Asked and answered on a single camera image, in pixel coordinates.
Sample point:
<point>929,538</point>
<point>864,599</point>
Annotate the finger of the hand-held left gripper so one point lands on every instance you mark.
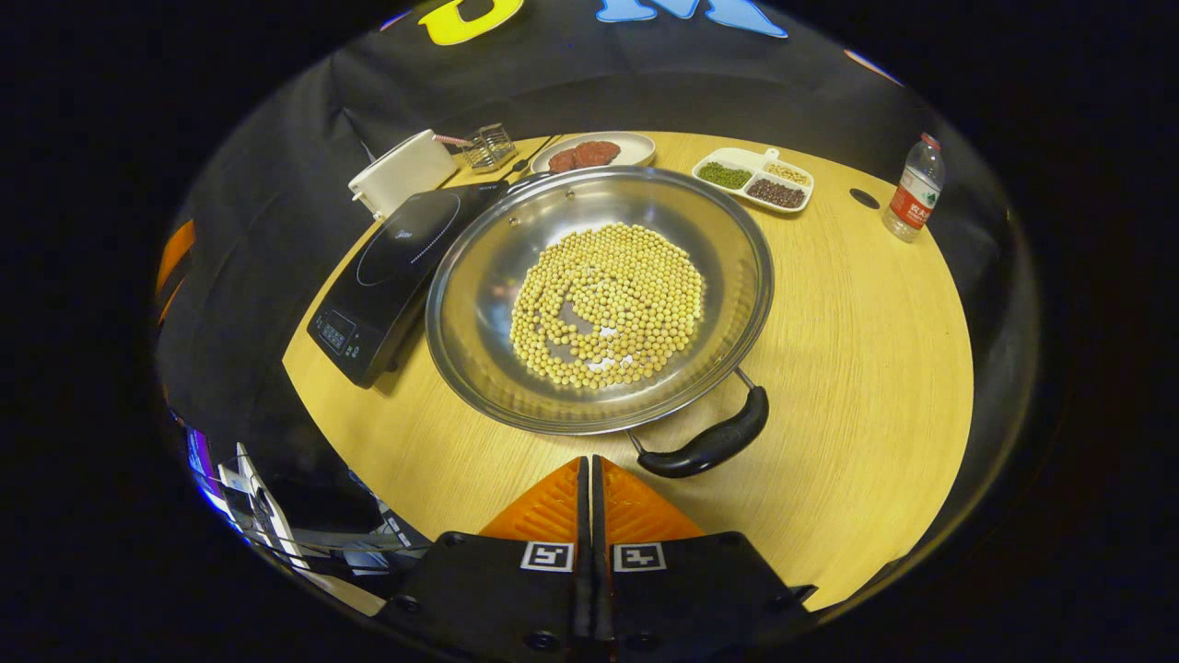
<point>175,267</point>

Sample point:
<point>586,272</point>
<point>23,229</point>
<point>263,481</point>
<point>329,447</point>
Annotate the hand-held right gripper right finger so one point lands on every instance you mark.
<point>682,599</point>

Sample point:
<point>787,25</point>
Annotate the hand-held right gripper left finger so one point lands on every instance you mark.
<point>516,599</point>

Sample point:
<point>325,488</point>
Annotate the black induction cooktop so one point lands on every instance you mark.
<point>396,267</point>

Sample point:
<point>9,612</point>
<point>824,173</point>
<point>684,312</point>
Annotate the layer of soybeans in pot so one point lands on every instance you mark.
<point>626,285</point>

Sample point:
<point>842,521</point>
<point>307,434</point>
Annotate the black backdrop cloth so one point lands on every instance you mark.
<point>276,184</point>

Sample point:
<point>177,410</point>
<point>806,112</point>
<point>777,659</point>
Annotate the white toaster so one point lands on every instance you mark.
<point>401,175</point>

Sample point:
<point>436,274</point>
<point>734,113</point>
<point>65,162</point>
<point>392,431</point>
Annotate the pink stick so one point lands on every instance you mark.
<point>451,141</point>

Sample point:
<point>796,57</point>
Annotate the pile of dark red beans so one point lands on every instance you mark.
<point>776,193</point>

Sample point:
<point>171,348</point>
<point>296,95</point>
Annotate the pile of green beans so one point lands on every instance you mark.
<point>724,176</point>

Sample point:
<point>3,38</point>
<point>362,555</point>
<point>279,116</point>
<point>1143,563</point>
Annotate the red-brown meat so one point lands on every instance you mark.
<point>589,154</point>

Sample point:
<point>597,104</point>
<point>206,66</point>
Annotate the small pile of soybeans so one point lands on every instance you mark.
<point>788,173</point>

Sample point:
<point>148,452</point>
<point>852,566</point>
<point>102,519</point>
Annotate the white divided dish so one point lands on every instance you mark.
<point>737,157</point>

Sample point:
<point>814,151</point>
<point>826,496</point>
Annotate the white oval plate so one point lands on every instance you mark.
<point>636,145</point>

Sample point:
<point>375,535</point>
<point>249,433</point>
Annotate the clear water bottle red label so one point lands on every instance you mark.
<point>912,198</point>

